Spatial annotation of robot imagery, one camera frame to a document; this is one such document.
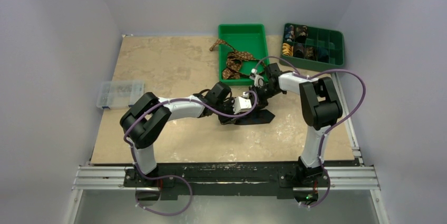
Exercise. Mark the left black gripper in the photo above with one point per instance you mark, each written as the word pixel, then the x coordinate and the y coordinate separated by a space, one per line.
pixel 225 119

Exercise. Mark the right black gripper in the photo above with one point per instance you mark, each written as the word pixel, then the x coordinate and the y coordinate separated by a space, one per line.
pixel 260 92

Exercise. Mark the dark navy striped tie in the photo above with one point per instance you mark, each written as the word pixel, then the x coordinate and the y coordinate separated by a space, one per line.
pixel 254 118

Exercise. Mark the bright green plastic tray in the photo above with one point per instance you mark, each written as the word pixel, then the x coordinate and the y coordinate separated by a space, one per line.
pixel 244 37

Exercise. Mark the dark green compartment organizer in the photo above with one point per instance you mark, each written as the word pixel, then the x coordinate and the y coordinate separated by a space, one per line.
pixel 331 40

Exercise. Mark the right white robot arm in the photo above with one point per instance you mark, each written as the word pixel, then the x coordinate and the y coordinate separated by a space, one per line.
pixel 320 108

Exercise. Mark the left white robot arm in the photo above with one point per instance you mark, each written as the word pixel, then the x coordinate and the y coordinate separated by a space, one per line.
pixel 144 121

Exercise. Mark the orange striped rolled tie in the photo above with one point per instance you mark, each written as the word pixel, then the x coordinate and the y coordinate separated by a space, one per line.
pixel 287 50

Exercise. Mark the brown patterned tie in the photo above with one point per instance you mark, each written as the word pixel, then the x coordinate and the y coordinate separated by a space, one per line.
pixel 234 61

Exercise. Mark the blue patterned rolled tie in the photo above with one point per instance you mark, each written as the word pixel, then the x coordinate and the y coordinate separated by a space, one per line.
pixel 289 33

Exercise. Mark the navy rolled tie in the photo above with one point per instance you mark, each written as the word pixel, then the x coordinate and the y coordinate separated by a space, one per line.
pixel 322 55

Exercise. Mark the clear plastic parts box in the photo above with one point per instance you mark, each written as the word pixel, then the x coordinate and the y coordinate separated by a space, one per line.
pixel 119 94

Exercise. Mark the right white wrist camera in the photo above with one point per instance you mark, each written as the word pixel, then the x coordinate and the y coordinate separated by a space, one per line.
pixel 257 78

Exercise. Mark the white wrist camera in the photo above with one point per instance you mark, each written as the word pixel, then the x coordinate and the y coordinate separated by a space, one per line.
pixel 257 78
pixel 242 103

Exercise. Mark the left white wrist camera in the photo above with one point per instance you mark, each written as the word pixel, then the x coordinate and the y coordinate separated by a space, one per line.
pixel 242 103

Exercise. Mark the black mounting base rail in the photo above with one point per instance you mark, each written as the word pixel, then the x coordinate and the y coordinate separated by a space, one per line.
pixel 280 179

